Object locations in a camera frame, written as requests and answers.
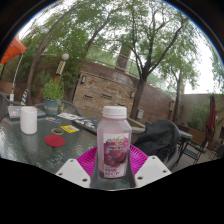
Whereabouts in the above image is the small picture card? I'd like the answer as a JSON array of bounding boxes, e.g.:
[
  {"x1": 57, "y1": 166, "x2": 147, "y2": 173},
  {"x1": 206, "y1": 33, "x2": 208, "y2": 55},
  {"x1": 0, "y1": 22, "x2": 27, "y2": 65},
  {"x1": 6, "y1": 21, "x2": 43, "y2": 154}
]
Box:
[{"x1": 44, "y1": 116, "x2": 63, "y2": 124}]

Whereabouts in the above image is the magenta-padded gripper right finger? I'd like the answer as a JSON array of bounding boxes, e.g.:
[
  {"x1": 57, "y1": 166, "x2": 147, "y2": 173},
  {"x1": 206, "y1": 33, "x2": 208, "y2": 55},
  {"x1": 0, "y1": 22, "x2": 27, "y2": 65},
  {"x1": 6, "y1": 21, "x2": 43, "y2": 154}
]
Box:
[{"x1": 128, "y1": 143, "x2": 173, "y2": 189}]

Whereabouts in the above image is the white ceramic cup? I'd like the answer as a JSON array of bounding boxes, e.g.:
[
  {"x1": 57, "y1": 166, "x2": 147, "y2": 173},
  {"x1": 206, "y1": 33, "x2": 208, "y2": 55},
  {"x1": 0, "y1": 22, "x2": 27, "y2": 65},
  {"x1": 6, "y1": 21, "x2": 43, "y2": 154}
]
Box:
[{"x1": 19, "y1": 105, "x2": 38, "y2": 136}]

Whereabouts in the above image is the tree with dark forked trunk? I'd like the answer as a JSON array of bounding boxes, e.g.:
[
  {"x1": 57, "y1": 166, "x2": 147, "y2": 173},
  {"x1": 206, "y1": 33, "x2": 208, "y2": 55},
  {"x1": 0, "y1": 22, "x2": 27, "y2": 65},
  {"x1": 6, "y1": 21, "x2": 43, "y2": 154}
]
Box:
[{"x1": 109, "y1": 0, "x2": 201, "y2": 121}]

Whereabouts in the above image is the small brown ring coaster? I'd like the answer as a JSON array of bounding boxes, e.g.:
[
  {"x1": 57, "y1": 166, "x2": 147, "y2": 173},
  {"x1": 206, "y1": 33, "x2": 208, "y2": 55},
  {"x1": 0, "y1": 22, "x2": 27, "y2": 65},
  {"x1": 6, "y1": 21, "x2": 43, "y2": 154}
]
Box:
[{"x1": 50, "y1": 127, "x2": 65, "y2": 136}]

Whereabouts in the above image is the closed dark red umbrella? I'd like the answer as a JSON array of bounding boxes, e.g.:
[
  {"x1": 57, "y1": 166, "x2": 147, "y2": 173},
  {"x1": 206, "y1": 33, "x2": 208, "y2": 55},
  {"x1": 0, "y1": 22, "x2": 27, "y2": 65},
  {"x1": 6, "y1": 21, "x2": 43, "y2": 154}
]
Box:
[{"x1": 204, "y1": 93, "x2": 217, "y2": 138}]

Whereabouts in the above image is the blue yellow striped cone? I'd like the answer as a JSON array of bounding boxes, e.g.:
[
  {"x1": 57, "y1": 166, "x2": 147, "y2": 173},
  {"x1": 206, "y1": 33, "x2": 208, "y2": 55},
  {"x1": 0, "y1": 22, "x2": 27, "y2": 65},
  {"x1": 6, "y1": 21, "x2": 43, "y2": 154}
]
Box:
[{"x1": 20, "y1": 88, "x2": 30, "y2": 107}]

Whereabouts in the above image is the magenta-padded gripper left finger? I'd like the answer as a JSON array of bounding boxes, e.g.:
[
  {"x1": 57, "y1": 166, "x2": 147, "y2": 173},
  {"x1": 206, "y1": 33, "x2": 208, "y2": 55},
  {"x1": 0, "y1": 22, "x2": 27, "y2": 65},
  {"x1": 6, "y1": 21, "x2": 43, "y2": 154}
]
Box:
[{"x1": 55, "y1": 145, "x2": 101, "y2": 189}]

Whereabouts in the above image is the pink juice bottle white cap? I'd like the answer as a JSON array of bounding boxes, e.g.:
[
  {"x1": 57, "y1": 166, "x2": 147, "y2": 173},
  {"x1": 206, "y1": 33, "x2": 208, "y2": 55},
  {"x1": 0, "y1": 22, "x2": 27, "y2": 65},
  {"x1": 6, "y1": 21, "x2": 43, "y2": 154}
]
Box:
[{"x1": 96, "y1": 105, "x2": 133, "y2": 180}]

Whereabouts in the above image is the white printed paper sheet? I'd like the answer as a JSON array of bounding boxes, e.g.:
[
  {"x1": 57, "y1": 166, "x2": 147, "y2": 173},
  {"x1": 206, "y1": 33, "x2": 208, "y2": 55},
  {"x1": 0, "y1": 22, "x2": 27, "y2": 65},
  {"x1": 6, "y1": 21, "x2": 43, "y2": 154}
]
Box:
[{"x1": 57, "y1": 112, "x2": 85, "y2": 122}]

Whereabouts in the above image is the tree with slanting trunk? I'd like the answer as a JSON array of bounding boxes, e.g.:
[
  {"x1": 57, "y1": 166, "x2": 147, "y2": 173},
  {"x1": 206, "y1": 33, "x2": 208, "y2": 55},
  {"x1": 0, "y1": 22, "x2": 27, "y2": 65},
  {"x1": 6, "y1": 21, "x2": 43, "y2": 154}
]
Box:
[{"x1": 19, "y1": 0, "x2": 111, "y2": 106}]

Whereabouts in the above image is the green plant in blue pot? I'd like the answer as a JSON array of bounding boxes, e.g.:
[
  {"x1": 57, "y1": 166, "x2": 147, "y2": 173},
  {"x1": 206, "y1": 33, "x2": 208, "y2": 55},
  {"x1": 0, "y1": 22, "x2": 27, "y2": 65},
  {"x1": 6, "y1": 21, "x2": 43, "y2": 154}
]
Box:
[{"x1": 39, "y1": 78, "x2": 66, "y2": 117}]

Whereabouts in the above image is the flat round red coaster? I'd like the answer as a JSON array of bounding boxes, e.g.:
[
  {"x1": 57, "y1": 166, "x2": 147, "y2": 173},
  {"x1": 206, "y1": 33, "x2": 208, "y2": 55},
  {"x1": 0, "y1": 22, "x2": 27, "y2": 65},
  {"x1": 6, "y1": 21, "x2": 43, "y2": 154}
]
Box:
[{"x1": 44, "y1": 134, "x2": 67, "y2": 148}]

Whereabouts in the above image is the orange canopy with pole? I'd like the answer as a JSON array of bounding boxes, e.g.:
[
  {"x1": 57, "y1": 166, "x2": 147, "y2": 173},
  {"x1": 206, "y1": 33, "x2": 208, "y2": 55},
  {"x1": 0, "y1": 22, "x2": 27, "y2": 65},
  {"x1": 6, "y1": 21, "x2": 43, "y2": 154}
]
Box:
[{"x1": 0, "y1": 35, "x2": 28, "y2": 103}]

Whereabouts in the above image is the wooden lamp post with globe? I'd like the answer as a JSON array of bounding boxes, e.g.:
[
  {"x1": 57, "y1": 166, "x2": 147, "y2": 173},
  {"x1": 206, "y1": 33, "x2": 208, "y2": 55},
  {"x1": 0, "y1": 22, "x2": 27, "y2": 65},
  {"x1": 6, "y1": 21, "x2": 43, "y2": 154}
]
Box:
[{"x1": 54, "y1": 52, "x2": 70, "y2": 85}]

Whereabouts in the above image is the dark wicker chair with jacket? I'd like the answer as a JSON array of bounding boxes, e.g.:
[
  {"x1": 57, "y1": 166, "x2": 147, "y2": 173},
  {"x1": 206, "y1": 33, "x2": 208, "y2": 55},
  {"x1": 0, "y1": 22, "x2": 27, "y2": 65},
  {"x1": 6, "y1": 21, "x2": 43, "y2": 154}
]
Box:
[{"x1": 163, "y1": 133, "x2": 184, "y2": 171}]

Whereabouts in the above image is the black jacket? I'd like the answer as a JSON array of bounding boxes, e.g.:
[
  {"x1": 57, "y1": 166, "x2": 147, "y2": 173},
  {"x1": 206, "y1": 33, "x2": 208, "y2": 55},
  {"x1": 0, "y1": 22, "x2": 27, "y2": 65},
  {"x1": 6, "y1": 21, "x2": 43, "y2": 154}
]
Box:
[{"x1": 132, "y1": 118, "x2": 182, "y2": 163}]

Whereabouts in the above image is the yellow card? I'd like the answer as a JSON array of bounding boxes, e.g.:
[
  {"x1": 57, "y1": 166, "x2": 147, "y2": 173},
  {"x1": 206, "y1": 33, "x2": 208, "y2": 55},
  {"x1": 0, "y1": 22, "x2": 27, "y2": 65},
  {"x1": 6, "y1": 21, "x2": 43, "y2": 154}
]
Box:
[{"x1": 60, "y1": 124, "x2": 80, "y2": 134}]

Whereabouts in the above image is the black folding chair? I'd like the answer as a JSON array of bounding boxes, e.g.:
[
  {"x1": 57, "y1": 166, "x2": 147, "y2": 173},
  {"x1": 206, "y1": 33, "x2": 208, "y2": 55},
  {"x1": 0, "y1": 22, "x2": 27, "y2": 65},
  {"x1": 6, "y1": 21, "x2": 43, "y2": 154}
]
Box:
[{"x1": 181, "y1": 133, "x2": 209, "y2": 165}]

